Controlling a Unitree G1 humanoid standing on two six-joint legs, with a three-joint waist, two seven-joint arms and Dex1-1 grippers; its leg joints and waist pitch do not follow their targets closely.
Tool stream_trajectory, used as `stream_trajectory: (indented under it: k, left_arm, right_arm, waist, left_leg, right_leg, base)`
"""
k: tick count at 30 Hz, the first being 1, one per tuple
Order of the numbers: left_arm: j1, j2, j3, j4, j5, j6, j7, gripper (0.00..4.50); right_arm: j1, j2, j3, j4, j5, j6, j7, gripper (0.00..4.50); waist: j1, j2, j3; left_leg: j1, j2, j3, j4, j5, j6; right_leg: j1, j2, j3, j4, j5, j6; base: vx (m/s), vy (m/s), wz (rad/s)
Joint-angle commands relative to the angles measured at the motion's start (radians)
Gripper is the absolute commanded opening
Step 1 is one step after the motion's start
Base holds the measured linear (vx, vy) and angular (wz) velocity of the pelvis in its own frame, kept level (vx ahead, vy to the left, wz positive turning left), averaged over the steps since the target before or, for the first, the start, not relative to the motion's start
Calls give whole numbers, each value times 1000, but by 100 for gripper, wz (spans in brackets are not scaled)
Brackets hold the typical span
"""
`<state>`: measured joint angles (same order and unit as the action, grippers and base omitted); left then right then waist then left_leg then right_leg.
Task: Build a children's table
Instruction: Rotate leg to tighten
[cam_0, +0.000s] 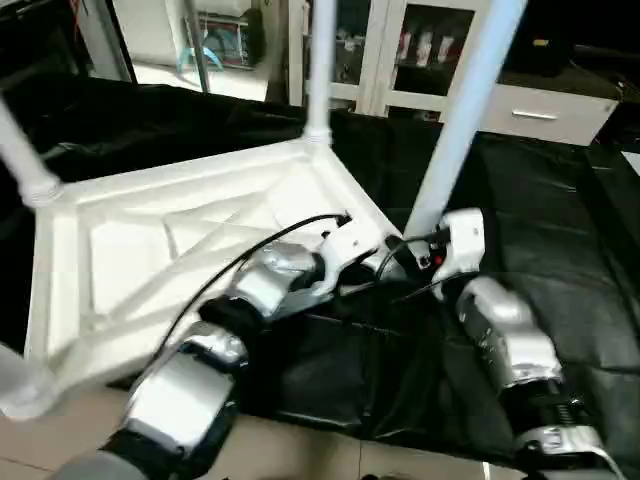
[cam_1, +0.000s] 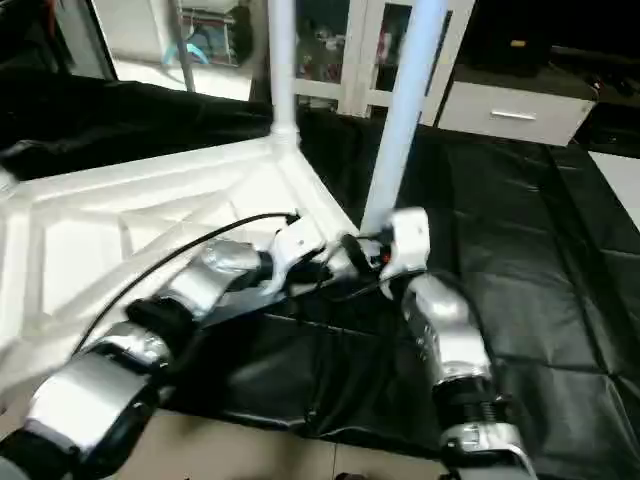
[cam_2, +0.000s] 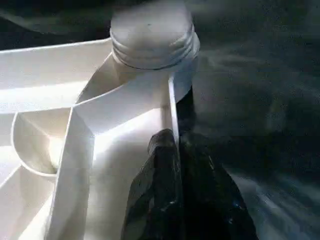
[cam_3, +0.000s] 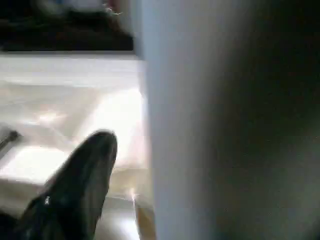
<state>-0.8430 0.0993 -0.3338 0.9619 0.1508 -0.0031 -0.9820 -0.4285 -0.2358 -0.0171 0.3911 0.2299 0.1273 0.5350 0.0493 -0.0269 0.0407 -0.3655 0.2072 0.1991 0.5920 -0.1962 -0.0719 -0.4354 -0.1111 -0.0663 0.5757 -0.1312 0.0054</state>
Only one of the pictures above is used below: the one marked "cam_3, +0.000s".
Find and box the white plastic table leg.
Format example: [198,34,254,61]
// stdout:
[131,0,320,240]

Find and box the white plastic table top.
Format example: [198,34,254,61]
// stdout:
[0,52,156,240]

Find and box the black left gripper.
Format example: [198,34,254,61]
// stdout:
[0,129,22,160]

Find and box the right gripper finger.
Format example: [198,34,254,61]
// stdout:
[12,130,119,240]

